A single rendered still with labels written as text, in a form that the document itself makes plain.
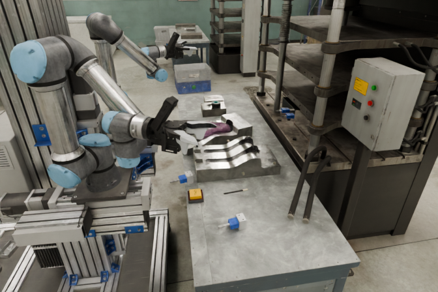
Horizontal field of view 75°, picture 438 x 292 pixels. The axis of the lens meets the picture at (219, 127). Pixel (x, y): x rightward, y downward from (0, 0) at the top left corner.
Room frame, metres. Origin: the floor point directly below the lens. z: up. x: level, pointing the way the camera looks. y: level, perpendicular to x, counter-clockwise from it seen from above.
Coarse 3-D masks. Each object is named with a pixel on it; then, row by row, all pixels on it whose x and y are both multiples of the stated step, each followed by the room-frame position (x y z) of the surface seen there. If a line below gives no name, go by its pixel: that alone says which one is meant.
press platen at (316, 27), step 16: (272, 16) 2.73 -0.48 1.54; (304, 16) 2.69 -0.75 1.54; (320, 16) 2.69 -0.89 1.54; (352, 16) 2.69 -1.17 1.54; (304, 32) 2.09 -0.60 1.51; (320, 32) 1.90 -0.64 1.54; (352, 32) 1.90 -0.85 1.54; (368, 32) 1.90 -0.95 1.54; (384, 32) 1.90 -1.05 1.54; (400, 32) 1.90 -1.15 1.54; (416, 32) 1.90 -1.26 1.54; (336, 48) 1.54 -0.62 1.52; (352, 48) 1.61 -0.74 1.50; (368, 48) 1.66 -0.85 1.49; (416, 48) 1.62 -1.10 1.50; (416, 64) 1.59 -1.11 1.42
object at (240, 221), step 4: (236, 216) 1.01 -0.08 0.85; (240, 216) 1.00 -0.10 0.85; (228, 220) 0.99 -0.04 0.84; (232, 220) 0.99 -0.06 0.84; (236, 220) 0.99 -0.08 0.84; (240, 220) 0.98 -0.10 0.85; (244, 220) 0.98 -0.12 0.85; (224, 224) 0.97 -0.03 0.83; (228, 224) 0.98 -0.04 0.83; (232, 224) 0.97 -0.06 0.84; (236, 224) 0.97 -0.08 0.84; (240, 224) 0.97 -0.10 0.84; (244, 224) 0.98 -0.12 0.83; (232, 228) 0.96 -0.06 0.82; (240, 228) 0.97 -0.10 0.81; (244, 228) 0.98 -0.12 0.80
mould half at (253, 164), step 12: (228, 144) 1.60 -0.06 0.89; (264, 144) 1.65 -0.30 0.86; (204, 156) 1.46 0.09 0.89; (216, 156) 1.46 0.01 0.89; (228, 156) 1.46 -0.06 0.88; (252, 156) 1.39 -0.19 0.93; (264, 156) 1.50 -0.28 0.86; (204, 168) 1.34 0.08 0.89; (216, 168) 1.34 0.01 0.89; (228, 168) 1.35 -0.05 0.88; (240, 168) 1.36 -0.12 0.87; (252, 168) 1.37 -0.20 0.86; (264, 168) 1.38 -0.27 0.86; (276, 168) 1.40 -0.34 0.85; (204, 180) 1.33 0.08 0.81; (216, 180) 1.34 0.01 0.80
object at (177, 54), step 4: (176, 44) 1.88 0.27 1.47; (180, 44) 1.89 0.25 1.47; (176, 48) 1.84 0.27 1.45; (168, 52) 1.81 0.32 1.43; (172, 52) 1.85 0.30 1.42; (176, 52) 1.84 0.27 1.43; (180, 52) 1.86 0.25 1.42; (168, 56) 1.83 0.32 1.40; (172, 56) 1.85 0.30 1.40; (176, 56) 1.84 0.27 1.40; (180, 56) 1.87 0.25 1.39
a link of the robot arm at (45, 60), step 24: (24, 48) 0.85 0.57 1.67; (48, 48) 0.89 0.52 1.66; (24, 72) 0.84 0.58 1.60; (48, 72) 0.86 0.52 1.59; (48, 96) 0.87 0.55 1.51; (48, 120) 0.86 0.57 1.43; (72, 120) 0.92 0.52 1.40; (72, 144) 0.89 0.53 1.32; (48, 168) 0.85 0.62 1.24; (72, 168) 0.86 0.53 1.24
